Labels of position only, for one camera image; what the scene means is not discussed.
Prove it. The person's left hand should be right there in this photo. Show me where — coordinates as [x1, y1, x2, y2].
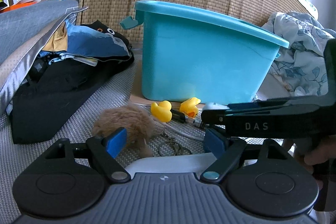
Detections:
[293, 135, 336, 174]

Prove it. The brown fluffy plush keychain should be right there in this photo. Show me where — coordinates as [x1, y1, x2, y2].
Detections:
[91, 104, 165, 158]

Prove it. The yellow rubber duck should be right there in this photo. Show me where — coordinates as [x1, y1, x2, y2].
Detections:
[150, 101, 172, 122]
[179, 97, 201, 118]

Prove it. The pile of dark clothes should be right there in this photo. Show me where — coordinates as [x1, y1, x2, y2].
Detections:
[9, 20, 134, 144]

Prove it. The blue floral duvet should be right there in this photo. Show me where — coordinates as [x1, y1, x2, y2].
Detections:
[262, 12, 335, 97]

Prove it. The orange box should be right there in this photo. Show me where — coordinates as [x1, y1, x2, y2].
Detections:
[0, 1, 37, 13]

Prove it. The white oval plastic case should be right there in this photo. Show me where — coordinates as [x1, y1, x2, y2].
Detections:
[202, 102, 229, 111]

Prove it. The teal plastic storage bin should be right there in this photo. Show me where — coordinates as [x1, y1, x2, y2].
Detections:
[121, 0, 289, 105]

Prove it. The white bin lid blue handle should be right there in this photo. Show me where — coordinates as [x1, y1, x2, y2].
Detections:
[125, 153, 217, 178]

